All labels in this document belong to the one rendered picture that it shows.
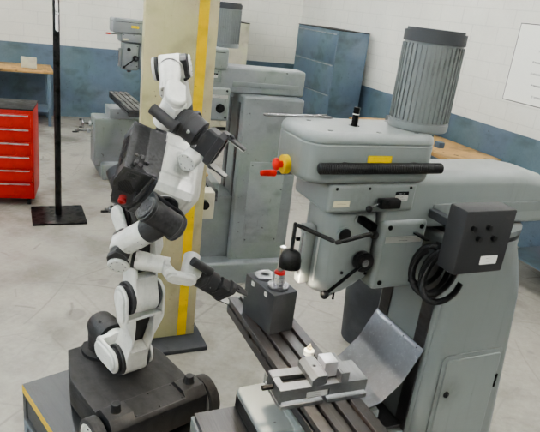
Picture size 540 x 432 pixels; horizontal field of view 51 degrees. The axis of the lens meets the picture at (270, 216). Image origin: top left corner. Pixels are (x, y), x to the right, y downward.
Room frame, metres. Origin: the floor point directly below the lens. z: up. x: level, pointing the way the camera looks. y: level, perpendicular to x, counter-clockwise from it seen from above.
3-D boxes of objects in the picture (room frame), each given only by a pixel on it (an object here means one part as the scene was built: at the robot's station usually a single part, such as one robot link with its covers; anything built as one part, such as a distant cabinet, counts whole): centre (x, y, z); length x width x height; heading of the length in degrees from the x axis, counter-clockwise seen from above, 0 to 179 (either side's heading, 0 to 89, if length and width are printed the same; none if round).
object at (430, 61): (1.95, -0.46, 2.05); 0.20 x 0.20 x 0.32
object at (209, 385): (2.19, 0.20, 0.50); 0.20 x 0.05 x 0.20; 43
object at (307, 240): (1.79, -0.13, 1.45); 0.04 x 0.04 x 0.21; 26
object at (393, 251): (1.92, -0.41, 1.47); 0.24 x 0.19 x 0.26; 26
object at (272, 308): (2.21, -0.04, 1.03); 0.22 x 0.12 x 0.20; 36
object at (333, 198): (1.86, -0.27, 1.68); 0.34 x 0.24 x 0.10; 116
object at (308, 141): (1.85, -0.25, 1.81); 0.47 x 0.26 x 0.16; 116
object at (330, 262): (1.84, -0.24, 1.47); 0.21 x 0.19 x 0.32; 26
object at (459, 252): (1.67, -0.65, 1.62); 0.20 x 0.09 x 0.21; 116
